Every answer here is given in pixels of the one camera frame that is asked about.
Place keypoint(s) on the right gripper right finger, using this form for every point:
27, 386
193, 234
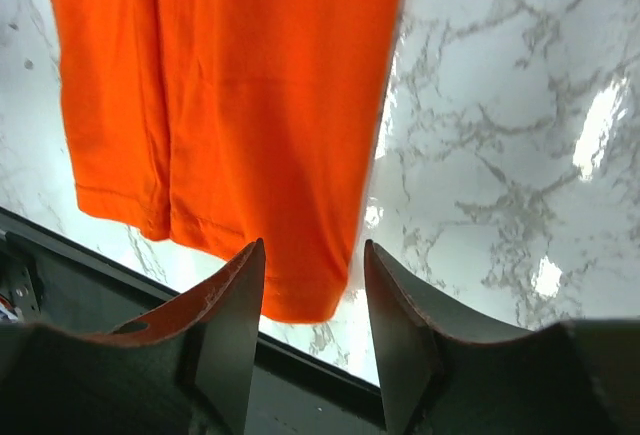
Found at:
445, 368

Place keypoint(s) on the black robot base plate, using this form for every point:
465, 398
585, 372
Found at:
290, 393

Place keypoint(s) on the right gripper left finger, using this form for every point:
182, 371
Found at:
95, 355

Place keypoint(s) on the orange t-shirt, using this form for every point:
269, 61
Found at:
213, 123

